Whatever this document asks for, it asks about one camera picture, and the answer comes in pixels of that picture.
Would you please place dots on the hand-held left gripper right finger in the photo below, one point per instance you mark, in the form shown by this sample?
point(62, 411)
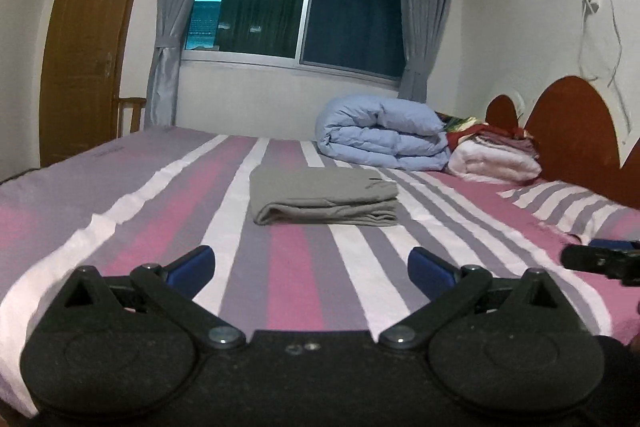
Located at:
point(430, 269)

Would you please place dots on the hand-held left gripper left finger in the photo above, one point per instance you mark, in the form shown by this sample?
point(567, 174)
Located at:
point(191, 266)

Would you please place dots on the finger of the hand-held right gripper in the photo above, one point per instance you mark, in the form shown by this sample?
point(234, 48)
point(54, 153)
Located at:
point(600, 261)

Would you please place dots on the grey pants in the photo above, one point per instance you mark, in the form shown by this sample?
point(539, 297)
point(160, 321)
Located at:
point(320, 194)

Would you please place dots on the striped pillow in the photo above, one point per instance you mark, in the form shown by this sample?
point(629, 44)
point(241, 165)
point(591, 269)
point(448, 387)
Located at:
point(570, 207)

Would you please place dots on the striped pink purple bed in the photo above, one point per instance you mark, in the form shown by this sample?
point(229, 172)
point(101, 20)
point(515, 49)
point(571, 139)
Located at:
point(165, 207)

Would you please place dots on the white folded blanket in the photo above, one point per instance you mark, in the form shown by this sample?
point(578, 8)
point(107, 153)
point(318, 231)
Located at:
point(492, 162)

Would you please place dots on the brown wooden headboard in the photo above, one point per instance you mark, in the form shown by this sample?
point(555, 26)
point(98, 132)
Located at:
point(575, 137)

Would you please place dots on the light blue folded duvet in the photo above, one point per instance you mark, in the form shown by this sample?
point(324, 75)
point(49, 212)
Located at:
point(380, 132)

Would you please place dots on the red folded clothes pile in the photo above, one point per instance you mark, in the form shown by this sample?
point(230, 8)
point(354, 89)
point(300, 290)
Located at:
point(492, 134)

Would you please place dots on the wooden chair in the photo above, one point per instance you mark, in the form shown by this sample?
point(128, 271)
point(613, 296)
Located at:
point(131, 117)

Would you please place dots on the brown wooden door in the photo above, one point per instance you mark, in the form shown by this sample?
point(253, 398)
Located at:
point(85, 47)

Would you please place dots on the grey curtain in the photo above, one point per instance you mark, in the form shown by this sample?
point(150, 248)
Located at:
point(175, 7)
point(425, 2)

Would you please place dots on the white wall socket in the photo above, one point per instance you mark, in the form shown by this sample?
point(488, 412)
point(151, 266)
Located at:
point(591, 2)

